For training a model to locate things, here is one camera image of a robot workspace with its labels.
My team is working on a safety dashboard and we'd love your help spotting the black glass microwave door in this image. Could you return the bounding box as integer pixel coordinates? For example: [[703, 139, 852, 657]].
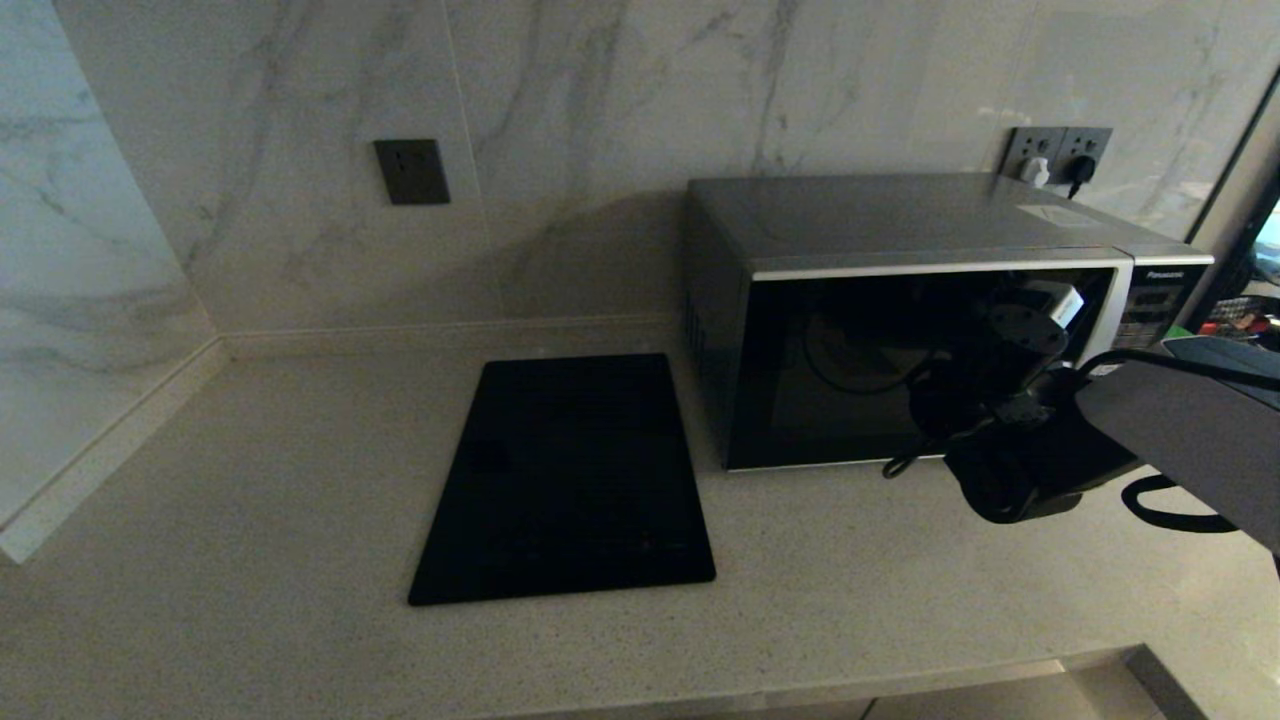
[[730, 258, 1136, 471]]

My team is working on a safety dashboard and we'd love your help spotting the silver black microwave oven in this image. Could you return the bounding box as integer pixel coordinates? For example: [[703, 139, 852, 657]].
[[685, 173, 1216, 471]]

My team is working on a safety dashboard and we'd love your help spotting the white cabinet front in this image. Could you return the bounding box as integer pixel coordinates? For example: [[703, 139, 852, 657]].
[[865, 645, 1176, 720]]

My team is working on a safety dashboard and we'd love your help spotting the black induction cooktop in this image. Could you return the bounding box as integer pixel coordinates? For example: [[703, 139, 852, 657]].
[[408, 353, 718, 607]]

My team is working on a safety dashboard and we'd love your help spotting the dark single wall socket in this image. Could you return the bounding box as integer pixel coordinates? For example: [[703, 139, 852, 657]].
[[374, 139, 452, 206]]

